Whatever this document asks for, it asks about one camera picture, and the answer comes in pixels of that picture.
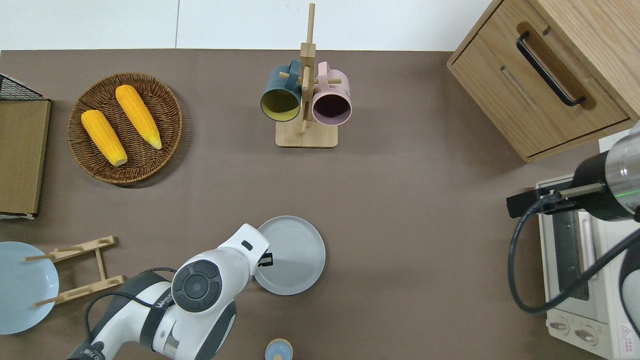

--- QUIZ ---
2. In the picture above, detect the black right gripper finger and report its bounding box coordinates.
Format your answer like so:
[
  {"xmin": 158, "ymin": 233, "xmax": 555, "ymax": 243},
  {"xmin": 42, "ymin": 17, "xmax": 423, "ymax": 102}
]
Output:
[{"xmin": 506, "ymin": 188, "xmax": 552, "ymax": 219}]

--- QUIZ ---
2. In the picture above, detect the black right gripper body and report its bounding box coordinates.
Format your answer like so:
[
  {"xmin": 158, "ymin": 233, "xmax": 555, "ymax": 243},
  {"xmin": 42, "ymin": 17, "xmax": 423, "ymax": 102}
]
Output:
[{"xmin": 559, "ymin": 150, "xmax": 640, "ymax": 223}]

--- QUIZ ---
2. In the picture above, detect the gray round plate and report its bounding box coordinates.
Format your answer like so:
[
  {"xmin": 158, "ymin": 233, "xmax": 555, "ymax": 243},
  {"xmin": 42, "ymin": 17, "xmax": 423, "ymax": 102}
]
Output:
[{"xmin": 253, "ymin": 215, "xmax": 326, "ymax": 296}]

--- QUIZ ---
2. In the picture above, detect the light blue plate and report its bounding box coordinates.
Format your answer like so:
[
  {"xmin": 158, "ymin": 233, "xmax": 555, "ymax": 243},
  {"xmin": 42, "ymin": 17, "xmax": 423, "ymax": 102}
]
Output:
[{"xmin": 0, "ymin": 241, "xmax": 60, "ymax": 335}]

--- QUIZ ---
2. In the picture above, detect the wooden drawer cabinet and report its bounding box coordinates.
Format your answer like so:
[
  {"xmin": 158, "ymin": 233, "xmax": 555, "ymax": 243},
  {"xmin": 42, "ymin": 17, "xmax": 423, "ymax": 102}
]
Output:
[{"xmin": 446, "ymin": 0, "xmax": 640, "ymax": 164}]

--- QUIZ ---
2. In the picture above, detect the wooden mug tree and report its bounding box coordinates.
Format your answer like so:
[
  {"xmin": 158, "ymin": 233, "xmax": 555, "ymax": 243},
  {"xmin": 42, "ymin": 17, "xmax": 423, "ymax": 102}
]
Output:
[{"xmin": 275, "ymin": 3, "xmax": 343, "ymax": 149}]

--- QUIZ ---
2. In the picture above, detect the cream toaster oven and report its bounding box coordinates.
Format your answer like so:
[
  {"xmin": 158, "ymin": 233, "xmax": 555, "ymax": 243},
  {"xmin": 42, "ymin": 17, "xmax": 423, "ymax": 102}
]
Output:
[{"xmin": 536, "ymin": 131, "xmax": 640, "ymax": 360}]

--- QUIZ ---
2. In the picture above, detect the round wicker tray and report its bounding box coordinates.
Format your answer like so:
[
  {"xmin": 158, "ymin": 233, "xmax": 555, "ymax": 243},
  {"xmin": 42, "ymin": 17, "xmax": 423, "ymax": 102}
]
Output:
[{"xmin": 67, "ymin": 73, "xmax": 183, "ymax": 185}]

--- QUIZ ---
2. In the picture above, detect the wooden dish rack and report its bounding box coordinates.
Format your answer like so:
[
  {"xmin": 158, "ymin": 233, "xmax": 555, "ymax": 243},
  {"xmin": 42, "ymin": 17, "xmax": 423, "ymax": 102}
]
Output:
[{"xmin": 22, "ymin": 236, "xmax": 125, "ymax": 307}]

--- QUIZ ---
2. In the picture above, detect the teal mug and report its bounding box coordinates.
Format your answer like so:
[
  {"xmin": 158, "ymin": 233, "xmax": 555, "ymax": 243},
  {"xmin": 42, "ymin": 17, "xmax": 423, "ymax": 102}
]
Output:
[{"xmin": 259, "ymin": 59, "xmax": 304, "ymax": 123}]

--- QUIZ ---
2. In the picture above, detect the pink mug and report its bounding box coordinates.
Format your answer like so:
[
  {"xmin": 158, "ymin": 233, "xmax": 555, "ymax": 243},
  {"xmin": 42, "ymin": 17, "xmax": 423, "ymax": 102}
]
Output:
[{"xmin": 311, "ymin": 61, "xmax": 353, "ymax": 126}]

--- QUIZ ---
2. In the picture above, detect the yellow corn cob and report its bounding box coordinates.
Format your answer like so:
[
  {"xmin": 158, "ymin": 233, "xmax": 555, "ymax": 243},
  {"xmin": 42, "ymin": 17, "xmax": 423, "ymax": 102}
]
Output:
[
  {"xmin": 115, "ymin": 84, "xmax": 163, "ymax": 151},
  {"xmin": 81, "ymin": 109, "xmax": 128, "ymax": 167}
]

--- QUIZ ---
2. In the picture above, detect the wooden board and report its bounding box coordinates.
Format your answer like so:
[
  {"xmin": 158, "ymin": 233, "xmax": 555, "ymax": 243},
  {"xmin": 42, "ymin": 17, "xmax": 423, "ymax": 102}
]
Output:
[{"xmin": 0, "ymin": 99, "xmax": 52, "ymax": 216}]

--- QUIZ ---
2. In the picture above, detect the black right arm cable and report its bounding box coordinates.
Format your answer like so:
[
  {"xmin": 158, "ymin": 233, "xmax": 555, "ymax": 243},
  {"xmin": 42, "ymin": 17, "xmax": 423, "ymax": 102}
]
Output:
[{"xmin": 508, "ymin": 199, "xmax": 640, "ymax": 315}]

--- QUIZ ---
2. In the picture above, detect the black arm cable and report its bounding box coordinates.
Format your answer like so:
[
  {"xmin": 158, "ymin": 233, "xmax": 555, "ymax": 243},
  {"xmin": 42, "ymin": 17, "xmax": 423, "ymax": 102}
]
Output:
[
  {"xmin": 84, "ymin": 267, "xmax": 177, "ymax": 351},
  {"xmin": 508, "ymin": 199, "xmax": 640, "ymax": 315}
]

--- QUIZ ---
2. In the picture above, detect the black cabinet handle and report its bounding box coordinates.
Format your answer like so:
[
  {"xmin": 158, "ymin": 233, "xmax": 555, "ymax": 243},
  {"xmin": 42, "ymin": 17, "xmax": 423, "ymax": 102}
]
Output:
[{"xmin": 516, "ymin": 31, "xmax": 586, "ymax": 108}]

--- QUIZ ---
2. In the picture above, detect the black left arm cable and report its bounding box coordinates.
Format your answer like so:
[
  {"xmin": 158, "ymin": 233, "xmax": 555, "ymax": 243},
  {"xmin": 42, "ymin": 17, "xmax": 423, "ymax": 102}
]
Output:
[{"xmin": 84, "ymin": 267, "xmax": 177, "ymax": 351}]

